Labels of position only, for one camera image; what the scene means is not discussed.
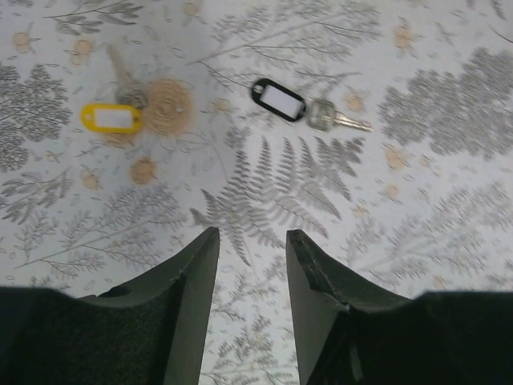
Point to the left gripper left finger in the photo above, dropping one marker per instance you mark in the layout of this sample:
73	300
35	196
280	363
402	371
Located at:
149	330

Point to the key with yellow tag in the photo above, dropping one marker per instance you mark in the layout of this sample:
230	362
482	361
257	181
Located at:
124	116

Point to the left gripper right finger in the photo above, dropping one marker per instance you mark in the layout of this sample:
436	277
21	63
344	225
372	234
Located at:
349	330

